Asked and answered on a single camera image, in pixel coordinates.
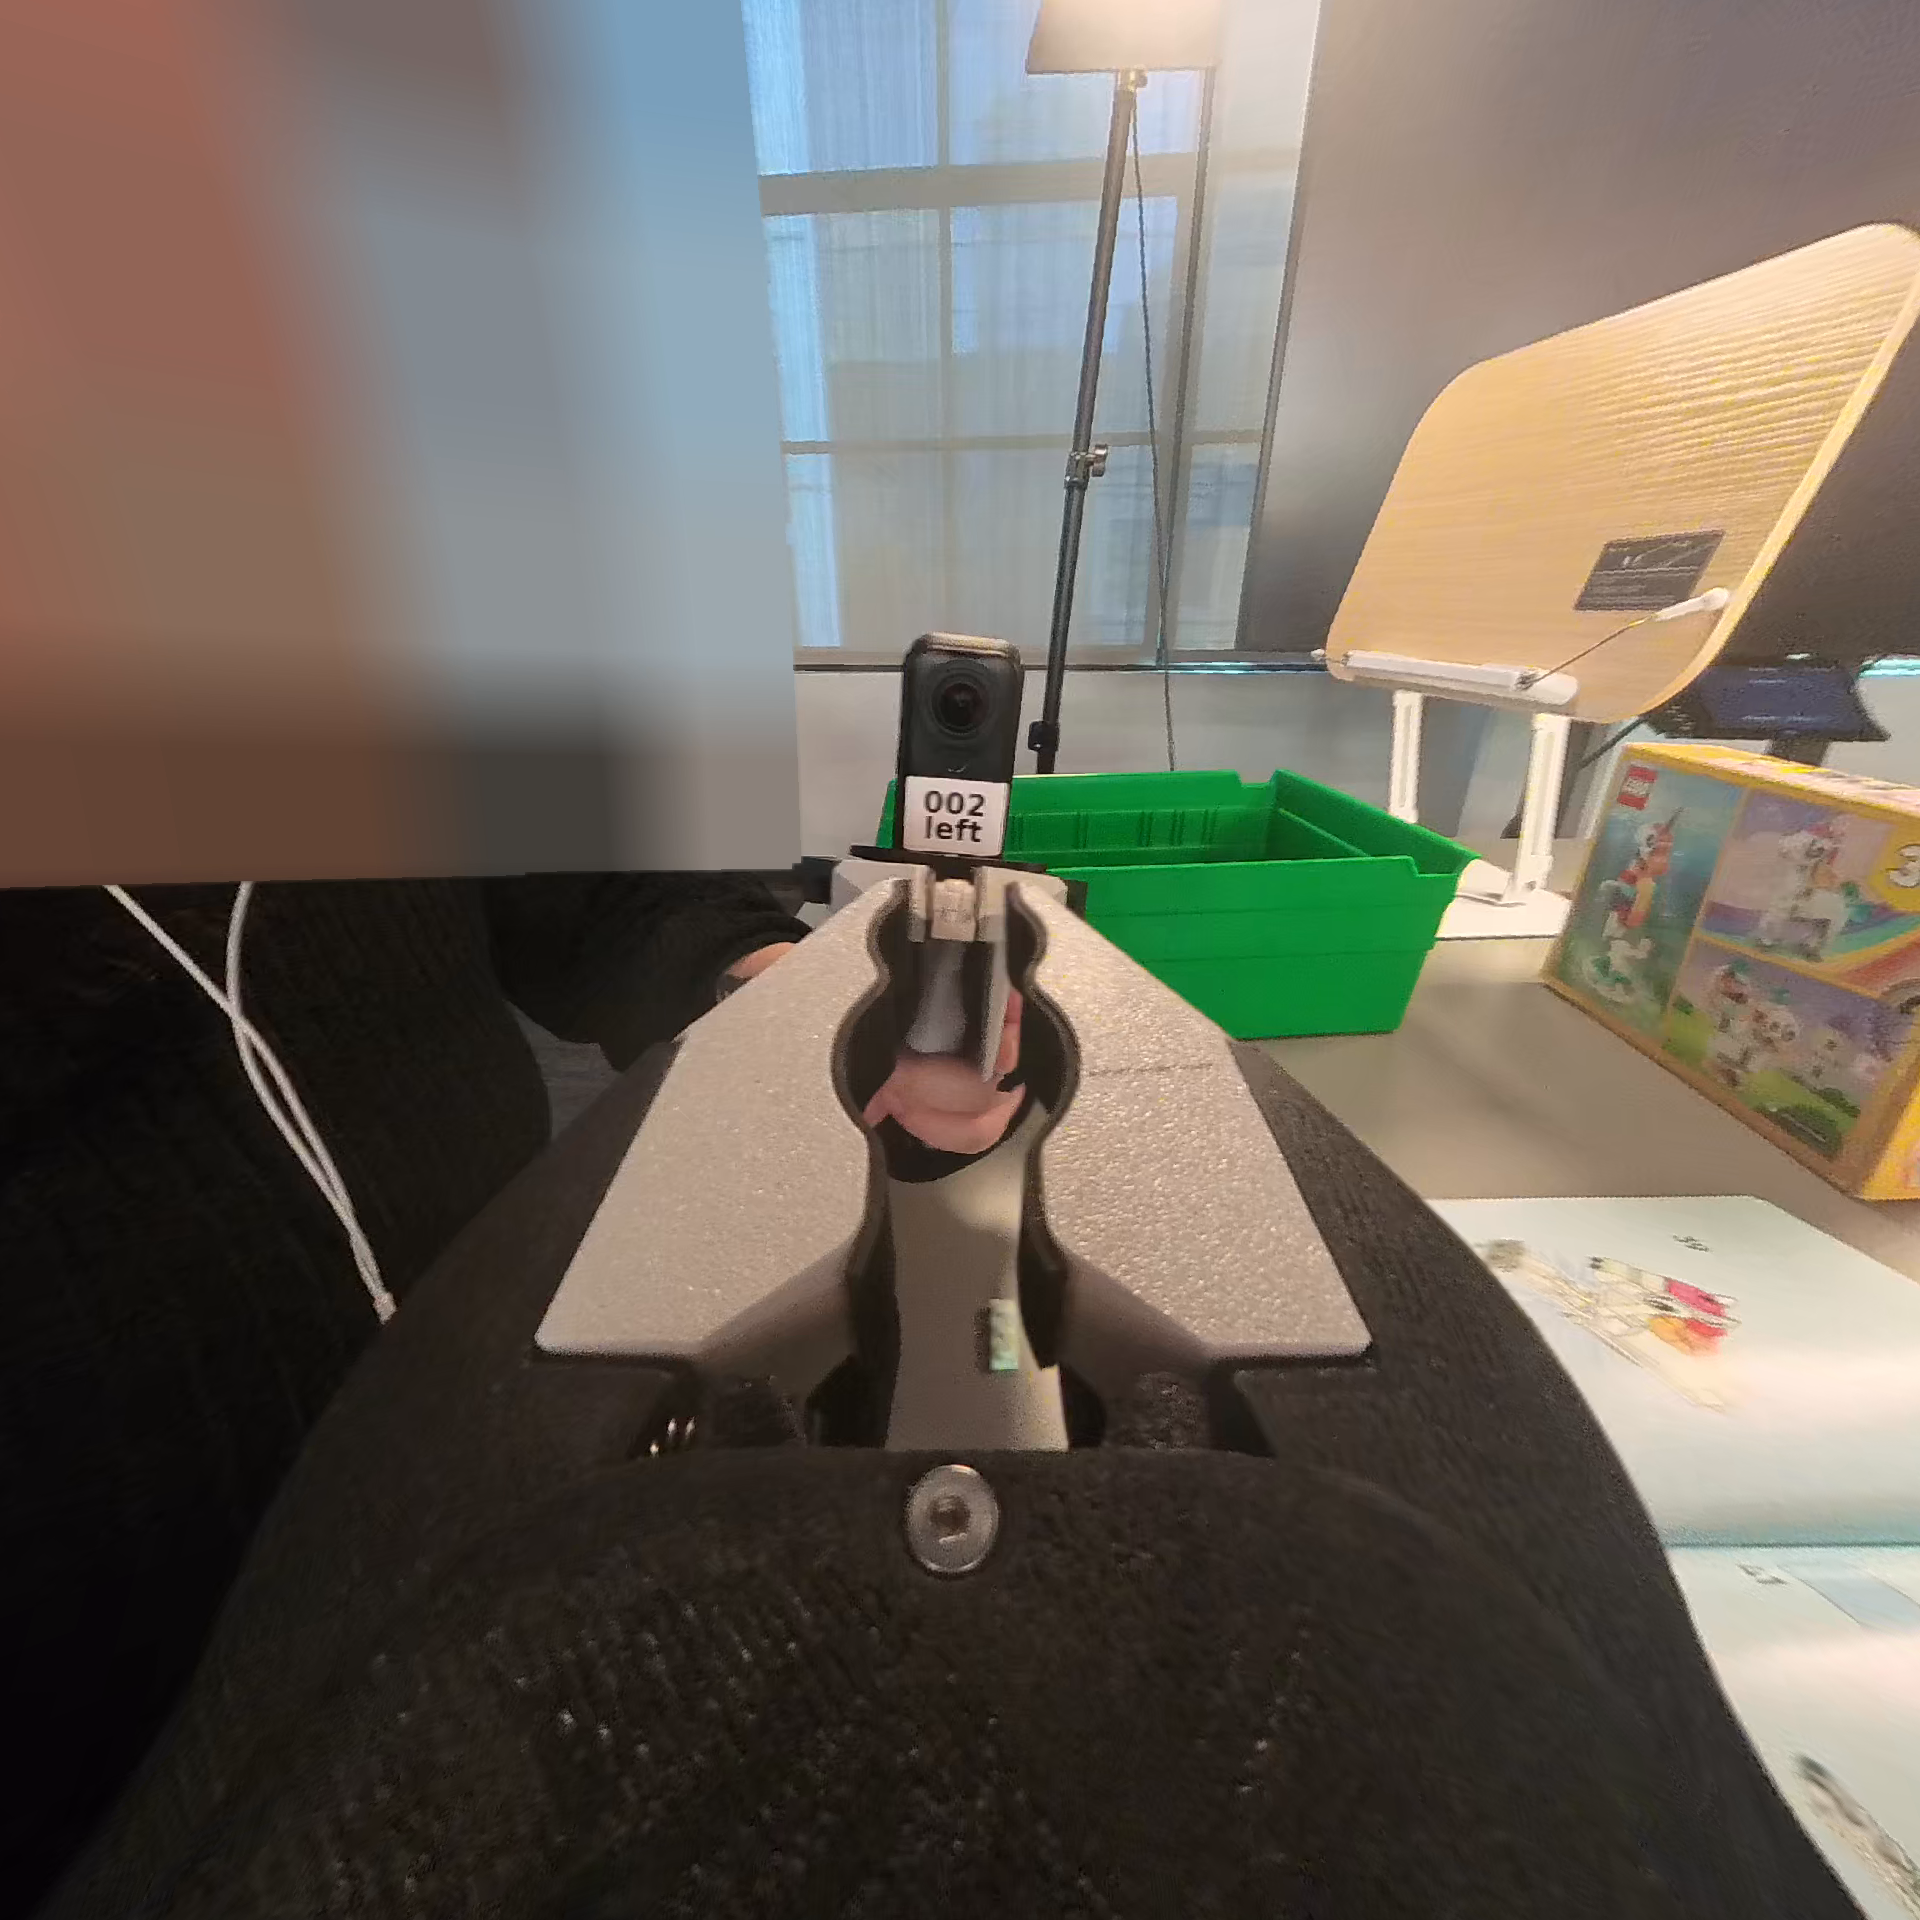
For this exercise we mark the wooden book stand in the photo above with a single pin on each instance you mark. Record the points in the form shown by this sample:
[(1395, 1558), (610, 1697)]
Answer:
[(1620, 452)]

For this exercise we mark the black light stand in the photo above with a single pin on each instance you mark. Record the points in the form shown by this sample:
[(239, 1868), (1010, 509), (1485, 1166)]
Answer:
[(1124, 30)]

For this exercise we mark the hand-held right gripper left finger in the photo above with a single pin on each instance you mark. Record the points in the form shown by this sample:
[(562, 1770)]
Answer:
[(704, 1201)]

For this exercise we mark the person's left forearm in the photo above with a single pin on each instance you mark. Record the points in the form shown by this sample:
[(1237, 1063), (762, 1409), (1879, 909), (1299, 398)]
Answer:
[(629, 961)]

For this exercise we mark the person's black sweater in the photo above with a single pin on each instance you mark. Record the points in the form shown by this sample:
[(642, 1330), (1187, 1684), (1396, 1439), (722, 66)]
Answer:
[(149, 1201)]

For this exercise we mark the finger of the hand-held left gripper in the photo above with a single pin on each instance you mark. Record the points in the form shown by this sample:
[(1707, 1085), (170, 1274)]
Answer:
[(938, 998), (993, 1004)]

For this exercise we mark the person's left hand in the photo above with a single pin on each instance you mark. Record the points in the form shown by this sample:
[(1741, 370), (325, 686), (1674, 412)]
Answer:
[(960, 1109)]

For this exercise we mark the large window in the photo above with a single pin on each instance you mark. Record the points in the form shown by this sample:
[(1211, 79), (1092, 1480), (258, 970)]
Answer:
[(901, 301)]

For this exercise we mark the yellow lego set box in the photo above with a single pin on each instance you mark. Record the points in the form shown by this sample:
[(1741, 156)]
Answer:
[(1723, 961)]

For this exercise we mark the green plastic bin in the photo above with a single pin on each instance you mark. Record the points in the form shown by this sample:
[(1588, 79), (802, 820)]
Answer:
[(1275, 944)]

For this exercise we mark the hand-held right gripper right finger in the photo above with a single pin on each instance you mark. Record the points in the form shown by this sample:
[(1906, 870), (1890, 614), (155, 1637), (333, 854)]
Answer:
[(1200, 1201)]

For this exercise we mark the open lego instruction booklet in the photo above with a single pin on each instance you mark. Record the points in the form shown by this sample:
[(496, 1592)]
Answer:
[(1799, 1424)]

